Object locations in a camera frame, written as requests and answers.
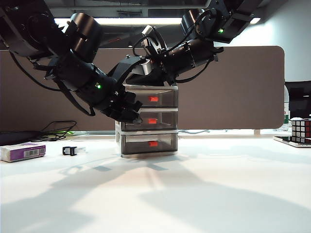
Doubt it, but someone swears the purple and white carton box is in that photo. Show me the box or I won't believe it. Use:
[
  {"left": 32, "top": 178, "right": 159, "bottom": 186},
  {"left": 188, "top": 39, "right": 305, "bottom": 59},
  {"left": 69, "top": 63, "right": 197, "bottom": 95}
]
[{"left": 0, "top": 142, "right": 47, "bottom": 163}]

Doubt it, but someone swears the white three-layer drawer cabinet frame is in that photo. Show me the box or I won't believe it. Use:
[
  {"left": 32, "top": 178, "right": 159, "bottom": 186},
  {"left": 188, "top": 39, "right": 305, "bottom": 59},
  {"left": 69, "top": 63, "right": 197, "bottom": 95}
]
[{"left": 115, "top": 84, "right": 179, "bottom": 159}]

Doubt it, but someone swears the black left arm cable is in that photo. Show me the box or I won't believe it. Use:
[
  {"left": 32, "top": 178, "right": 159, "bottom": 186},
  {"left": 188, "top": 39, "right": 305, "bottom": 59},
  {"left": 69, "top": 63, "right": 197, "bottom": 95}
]
[{"left": 9, "top": 51, "right": 96, "bottom": 117}]

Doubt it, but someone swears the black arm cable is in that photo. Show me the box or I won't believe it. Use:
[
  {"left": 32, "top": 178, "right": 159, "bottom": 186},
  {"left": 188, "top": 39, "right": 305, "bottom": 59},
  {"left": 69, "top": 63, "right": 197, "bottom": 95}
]
[
  {"left": 9, "top": 51, "right": 96, "bottom": 117},
  {"left": 174, "top": 60, "right": 215, "bottom": 83}
]

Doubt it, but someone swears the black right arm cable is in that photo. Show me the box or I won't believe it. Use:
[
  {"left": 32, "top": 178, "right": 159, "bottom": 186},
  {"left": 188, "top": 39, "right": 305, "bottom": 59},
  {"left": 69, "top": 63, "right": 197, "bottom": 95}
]
[{"left": 174, "top": 60, "right": 215, "bottom": 83}]

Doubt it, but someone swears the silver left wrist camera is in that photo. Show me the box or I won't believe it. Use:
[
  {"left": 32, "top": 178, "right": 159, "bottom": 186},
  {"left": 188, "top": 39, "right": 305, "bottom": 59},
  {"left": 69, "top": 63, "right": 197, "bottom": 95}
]
[{"left": 108, "top": 55, "right": 153, "bottom": 84}]

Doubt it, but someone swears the black rubik's cube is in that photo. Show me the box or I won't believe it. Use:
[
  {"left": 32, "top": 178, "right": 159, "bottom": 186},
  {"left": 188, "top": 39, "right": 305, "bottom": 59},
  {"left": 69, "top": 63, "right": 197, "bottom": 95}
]
[{"left": 291, "top": 117, "right": 311, "bottom": 146}]

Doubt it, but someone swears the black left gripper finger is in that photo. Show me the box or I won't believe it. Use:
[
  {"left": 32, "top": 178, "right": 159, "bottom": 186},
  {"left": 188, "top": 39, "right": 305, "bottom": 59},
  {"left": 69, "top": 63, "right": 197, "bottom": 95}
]
[
  {"left": 121, "top": 111, "right": 144, "bottom": 125},
  {"left": 126, "top": 99, "right": 144, "bottom": 115}
]

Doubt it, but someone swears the long ceiling light strip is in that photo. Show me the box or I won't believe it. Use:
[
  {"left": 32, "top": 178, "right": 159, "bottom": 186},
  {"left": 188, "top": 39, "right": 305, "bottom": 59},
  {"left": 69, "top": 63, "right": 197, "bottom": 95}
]
[{"left": 53, "top": 17, "right": 262, "bottom": 26}]

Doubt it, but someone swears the grey cable behind partition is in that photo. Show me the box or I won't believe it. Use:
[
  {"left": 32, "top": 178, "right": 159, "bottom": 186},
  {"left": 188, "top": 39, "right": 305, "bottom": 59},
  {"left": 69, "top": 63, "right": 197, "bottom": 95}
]
[{"left": 179, "top": 129, "right": 212, "bottom": 134}]

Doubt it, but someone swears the clear bottle with green label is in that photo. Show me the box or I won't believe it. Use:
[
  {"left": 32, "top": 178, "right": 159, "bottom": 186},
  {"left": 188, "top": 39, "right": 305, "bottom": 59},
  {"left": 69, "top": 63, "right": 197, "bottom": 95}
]
[{"left": 283, "top": 86, "right": 292, "bottom": 130}]

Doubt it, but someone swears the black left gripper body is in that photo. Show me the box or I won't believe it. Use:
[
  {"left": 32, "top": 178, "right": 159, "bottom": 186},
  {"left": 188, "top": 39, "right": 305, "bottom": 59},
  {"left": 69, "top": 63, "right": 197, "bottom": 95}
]
[{"left": 97, "top": 89, "right": 137, "bottom": 123}]

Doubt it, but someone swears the white flat tray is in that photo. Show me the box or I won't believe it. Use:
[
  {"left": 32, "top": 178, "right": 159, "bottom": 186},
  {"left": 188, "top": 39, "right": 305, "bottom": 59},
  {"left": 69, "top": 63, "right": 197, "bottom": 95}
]
[{"left": 274, "top": 135, "right": 311, "bottom": 149}]

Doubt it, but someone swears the dark flat bag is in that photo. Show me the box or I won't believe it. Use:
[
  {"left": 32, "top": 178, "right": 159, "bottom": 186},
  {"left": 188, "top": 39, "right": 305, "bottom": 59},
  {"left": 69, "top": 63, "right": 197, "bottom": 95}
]
[{"left": 0, "top": 131, "right": 45, "bottom": 147}]

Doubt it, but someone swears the smoky drawer with red handle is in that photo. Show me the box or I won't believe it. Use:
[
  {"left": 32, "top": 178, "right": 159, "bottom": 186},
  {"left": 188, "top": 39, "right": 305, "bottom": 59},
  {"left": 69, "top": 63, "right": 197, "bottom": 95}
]
[
  {"left": 124, "top": 88, "right": 179, "bottom": 108},
  {"left": 121, "top": 110, "right": 179, "bottom": 131},
  {"left": 120, "top": 133, "right": 179, "bottom": 155}
]

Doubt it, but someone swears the small black and clear clip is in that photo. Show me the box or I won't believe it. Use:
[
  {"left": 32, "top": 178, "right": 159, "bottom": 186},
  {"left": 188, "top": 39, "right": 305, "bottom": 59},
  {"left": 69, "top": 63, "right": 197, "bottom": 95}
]
[{"left": 62, "top": 146, "right": 87, "bottom": 156}]

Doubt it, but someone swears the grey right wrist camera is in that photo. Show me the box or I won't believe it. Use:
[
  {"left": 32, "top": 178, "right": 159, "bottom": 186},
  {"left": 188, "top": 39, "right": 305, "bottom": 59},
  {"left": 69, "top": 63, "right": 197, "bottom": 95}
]
[{"left": 141, "top": 25, "right": 168, "bottom": 58}]

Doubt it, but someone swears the brown desk partition panel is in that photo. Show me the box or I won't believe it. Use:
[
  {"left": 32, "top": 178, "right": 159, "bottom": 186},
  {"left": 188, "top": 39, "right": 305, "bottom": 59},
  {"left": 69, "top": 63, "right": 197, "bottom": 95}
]
[{"left": 0, "top": 45, "right": 286, "bottom": 133}]

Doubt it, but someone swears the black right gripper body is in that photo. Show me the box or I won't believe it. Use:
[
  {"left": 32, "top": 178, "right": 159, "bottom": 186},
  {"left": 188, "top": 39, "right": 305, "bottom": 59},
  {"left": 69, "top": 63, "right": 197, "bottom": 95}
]
[{"left": 125, "top": 61, "right": 176, "bottom": 86}]

